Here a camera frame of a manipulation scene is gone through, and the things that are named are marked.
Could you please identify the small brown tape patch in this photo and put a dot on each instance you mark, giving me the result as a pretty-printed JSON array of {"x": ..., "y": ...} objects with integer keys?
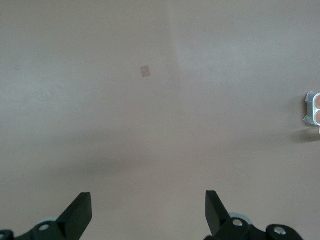
[{"x": 145, "y": 71}]

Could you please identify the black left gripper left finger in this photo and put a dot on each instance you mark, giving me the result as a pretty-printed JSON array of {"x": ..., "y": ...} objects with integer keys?
[{"x": 75, "y": 215}]

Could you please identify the clear plastic egg carton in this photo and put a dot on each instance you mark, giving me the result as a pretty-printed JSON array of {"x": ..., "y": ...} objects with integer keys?
[{"x": 310, "y": 107}]

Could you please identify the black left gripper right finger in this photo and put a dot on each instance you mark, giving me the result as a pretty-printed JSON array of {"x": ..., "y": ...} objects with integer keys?
[{"x": 217, "y": 215}]

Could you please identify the brown egg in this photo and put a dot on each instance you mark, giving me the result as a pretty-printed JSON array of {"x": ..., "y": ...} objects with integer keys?
[
  {"x": 317, "y": 101},
  {"x": 317, "y": 117}
]

